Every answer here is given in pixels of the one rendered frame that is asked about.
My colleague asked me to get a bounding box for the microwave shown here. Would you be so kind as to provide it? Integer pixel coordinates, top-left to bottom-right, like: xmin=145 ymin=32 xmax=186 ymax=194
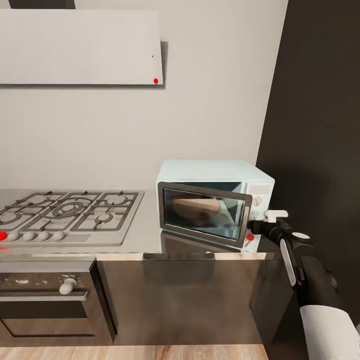
xmin=156 ymin=159 xmax=275 ymax=249

